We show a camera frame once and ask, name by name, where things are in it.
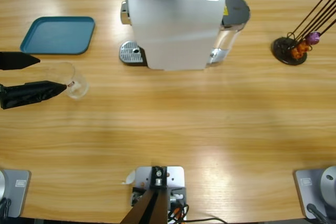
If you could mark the clear drinking glass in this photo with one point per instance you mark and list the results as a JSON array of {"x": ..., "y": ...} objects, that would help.
[{"x": 78, "y": 91}]

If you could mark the dark camera post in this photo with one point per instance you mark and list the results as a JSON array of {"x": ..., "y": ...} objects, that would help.
[{"x": 149, "y": 208}]

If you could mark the black mount bracket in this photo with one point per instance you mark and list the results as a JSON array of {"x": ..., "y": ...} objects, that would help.
[{"x": 181, "y": 191}]

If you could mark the purple coffee capsule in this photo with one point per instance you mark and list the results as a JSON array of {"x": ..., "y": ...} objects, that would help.
[{"x": 314, "y": 37}]

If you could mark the teal plastic tray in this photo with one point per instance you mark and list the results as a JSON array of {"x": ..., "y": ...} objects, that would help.
[{"x": 57, "y": 35}]

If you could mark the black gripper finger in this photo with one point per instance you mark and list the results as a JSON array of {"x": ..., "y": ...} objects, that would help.
[
  {"x": 29, "y": 94},
  {"x": 15, "y": 61}
]

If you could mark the white mount block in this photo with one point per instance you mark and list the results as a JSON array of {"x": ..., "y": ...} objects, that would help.
[{"x": 174, "y": 176}]

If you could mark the white capsule coffee machine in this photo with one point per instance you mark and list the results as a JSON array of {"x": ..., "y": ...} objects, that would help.
[{"x": 173, "y": 30}]

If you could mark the clear water tank black lid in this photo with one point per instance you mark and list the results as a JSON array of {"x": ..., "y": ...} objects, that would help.
[{"x": 235, "y": 9}]

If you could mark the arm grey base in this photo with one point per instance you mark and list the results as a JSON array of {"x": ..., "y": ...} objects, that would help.
[
  {"x": 304, "y": 190},
  {"x": 18, "y": 195}
]

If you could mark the black capsule holder with rods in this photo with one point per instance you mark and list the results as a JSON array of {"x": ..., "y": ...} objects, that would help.
[{"x": 281, "y": 48}]

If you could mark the orange coffee capsule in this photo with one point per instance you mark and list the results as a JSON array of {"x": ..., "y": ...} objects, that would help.
[
  {"x": 304, "y": 45},
  {"x": 298, "y": 54}
]

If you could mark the white paper tag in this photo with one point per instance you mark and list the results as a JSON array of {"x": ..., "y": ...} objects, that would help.
[{"x": 130, "y": 178}]

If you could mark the metal drip tray grille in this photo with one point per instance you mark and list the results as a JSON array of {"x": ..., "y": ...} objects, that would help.
[{"x": 130, "y": 51}]

